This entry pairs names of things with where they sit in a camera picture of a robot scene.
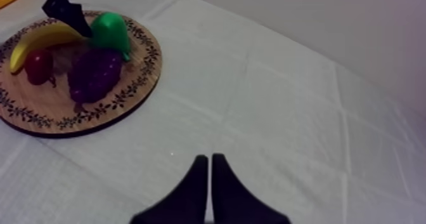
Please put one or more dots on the purple toy grapes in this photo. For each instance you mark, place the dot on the purple toy grapes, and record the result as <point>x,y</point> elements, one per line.
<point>93,75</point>

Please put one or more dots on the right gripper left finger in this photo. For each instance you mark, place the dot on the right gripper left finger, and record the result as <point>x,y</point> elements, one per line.
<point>186,202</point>

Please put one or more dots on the yellow toy banana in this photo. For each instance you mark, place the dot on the yellow toy banana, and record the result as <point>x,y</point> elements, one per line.
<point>36,38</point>

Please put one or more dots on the small red fruit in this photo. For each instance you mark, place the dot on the small red fruit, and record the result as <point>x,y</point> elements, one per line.
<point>38,67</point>

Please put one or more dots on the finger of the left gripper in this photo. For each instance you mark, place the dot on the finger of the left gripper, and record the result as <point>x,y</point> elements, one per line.
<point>68,12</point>

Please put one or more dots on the round wooden board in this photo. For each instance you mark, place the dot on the round wooden board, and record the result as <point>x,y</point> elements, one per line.
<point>50,108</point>

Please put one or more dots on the green toy pear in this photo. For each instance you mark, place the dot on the green toy pear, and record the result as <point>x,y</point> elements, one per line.
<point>111,32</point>

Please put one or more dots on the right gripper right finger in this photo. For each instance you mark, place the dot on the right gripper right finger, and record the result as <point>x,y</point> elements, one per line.
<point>233,202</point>

